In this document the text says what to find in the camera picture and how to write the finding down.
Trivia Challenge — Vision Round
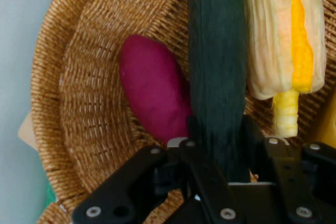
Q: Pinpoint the yellow corn cob with husk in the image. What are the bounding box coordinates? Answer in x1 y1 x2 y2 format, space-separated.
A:
243 0 328 138

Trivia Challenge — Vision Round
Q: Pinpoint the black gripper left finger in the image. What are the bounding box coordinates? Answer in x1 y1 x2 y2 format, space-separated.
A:
71 115 245 224

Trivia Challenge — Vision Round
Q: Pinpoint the woven wicker basket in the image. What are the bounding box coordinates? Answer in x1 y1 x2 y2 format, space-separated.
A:
30 0 336 224

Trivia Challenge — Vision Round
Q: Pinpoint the purple sweet potato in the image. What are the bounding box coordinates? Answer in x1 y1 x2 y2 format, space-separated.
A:
119 34 195 145

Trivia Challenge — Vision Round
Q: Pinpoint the yellow bell pepper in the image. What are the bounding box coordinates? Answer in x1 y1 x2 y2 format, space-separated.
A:
312 95 336 146

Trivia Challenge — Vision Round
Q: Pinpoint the dark green cucumber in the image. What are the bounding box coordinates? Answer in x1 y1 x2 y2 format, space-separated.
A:
186 0 250 183

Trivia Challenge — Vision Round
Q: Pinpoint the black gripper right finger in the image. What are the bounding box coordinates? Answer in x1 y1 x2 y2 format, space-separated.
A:
241 115 336 224

